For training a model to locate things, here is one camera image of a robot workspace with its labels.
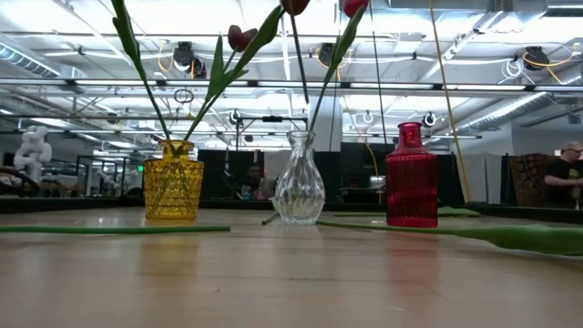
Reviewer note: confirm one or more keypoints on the thin green stem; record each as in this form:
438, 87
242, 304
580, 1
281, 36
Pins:
114, 230

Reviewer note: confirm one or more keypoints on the large-leafed green tulip stem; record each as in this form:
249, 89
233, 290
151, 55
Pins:
127, 36

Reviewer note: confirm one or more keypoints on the clear glass vase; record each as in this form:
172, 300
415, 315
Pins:
299, 182

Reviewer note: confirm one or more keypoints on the yellow glass vase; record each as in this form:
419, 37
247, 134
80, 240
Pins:
173, 187

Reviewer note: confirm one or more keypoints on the red glass vase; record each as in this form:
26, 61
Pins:
412, 182

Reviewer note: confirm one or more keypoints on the person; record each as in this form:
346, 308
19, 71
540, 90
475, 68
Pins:
255, 175
565, 171

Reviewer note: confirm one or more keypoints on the black partition panel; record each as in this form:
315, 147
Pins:
355, 159
223, 168

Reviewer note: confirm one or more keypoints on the small black ceiling reel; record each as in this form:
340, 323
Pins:
234, 117
428, 119

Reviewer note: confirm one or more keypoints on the long ceiling light bar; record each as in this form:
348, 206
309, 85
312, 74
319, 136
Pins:
410, 85

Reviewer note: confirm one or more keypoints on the patterned hanging cloth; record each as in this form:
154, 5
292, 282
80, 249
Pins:
528, 180

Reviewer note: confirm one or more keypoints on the black background stand frame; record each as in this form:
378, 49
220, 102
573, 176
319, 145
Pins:
272, 119

